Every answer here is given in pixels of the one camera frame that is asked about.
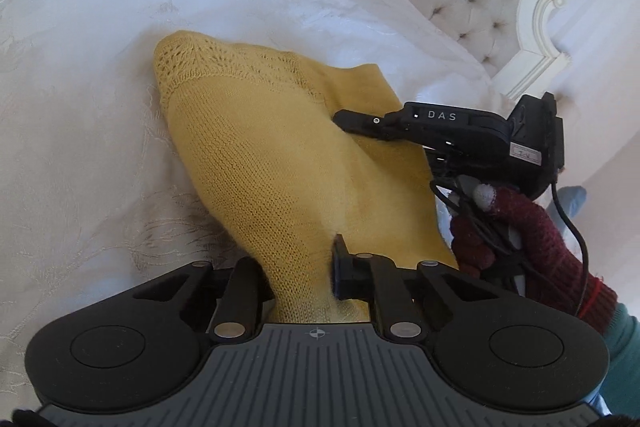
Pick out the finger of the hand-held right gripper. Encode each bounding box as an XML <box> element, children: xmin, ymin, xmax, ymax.
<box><xmin>332</xmin><ymin>108</ymin><xmax>407</xmax><ymax>142</ymax></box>

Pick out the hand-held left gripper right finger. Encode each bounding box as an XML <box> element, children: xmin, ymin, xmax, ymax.
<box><xmin>331</xmin><ymin>233</ymin><xmax>508</xmax><ymax>340</ymax></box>

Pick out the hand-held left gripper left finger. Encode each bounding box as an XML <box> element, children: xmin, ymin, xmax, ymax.
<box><xmin>132</xmin><ymin>256</ymin><xmax>273</xmax><ymax>340</ymax></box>

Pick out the yellow knit sweater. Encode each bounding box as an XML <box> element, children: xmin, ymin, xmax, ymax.
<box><xmin>152</xmin><ymin>31</ymin><xmax>458</xmax><ymax>325</ymax></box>

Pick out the person's right hand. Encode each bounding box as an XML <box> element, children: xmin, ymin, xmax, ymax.
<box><xmin>450</xmin><ymin>184</ymin><xmax>618</xmax><ymax>334</ymax></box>

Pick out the light blue cloth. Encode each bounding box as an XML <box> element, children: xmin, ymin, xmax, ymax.
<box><xmin>547</xmin><ymin>186</ymin><xmax>588</xmax><ymax>222</ymax></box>

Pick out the white floral bedspread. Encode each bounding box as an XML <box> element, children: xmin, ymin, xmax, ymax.
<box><xmin>0</xmin><ymin>0</ymin><xmax>501</xmax><ymax>358</ymax></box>

